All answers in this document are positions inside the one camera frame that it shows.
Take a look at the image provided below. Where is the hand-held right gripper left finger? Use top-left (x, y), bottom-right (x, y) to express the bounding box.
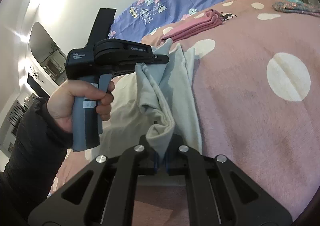
top-left (47, 135), bottom-right (160, 226)

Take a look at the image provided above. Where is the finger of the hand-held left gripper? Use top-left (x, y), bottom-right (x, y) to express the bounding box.
top-left (126, 53), bottom-right (170, 65)

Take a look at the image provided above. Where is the person's left hand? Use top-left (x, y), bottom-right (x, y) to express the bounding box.
top-left (47, 80), bottom-right (116, 134)

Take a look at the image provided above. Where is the arched wall mirror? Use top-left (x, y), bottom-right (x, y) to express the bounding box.
top-left (27, 22), bottom-right (68, 78)

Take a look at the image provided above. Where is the pink dotted deer-print blanket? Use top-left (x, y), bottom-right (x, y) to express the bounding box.
top-left (50, 0), bottom-right (320, 226)

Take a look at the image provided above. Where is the person's left forearm black sleeve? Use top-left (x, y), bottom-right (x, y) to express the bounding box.
top-left (0, 96), bottom-right (73, 216)

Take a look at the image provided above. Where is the teal floral folded cloth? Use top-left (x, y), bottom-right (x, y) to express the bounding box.
top-left (272, 1), bottom-right (320, 18)

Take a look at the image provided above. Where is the light blue small garment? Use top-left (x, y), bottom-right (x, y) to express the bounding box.
top-left (99, 38), bottom-right (203, 167)

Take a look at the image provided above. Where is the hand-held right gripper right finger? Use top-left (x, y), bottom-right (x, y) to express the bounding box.
top-left (163, 134), bottom-right (273, 226)

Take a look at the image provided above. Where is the pink folded cloth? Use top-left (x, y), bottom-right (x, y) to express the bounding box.
top-left (161, 9), bottom-right (224, 42)

